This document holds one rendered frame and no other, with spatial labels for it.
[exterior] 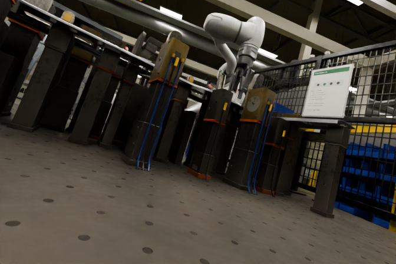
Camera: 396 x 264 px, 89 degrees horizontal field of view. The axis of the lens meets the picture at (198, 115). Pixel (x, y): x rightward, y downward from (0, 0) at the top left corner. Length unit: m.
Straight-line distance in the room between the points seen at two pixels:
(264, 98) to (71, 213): 0.62
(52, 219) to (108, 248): 0.06
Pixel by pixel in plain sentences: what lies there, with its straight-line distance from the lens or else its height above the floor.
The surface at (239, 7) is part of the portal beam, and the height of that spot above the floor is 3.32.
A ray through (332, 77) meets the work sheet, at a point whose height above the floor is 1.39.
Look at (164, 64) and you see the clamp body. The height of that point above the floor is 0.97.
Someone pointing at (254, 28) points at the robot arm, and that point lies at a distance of 1.04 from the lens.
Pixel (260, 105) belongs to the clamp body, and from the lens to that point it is 0.71.
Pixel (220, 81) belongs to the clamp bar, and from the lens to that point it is 1.10.
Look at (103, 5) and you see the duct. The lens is 13.83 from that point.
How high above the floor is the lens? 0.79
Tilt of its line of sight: 8 degrees up
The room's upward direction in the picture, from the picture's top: 17 degrees clockwise
